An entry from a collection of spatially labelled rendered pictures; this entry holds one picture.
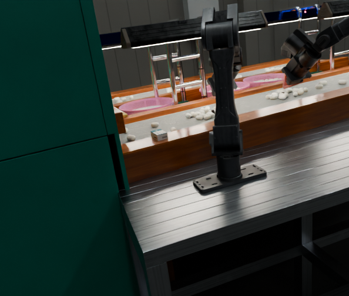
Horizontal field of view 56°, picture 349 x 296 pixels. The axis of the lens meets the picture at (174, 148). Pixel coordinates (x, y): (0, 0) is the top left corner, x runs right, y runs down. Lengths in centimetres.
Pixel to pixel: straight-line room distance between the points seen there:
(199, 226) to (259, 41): 324
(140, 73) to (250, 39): 123
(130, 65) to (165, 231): 281
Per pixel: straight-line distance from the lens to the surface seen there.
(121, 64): 342
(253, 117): 117
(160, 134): 102
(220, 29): 87
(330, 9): 179
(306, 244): 129
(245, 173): 94
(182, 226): 75
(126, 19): 344
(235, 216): 77
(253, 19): 150
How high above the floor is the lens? 107
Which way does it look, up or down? 19 degrees down
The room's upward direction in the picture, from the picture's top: 8 degrees counter-clockwise
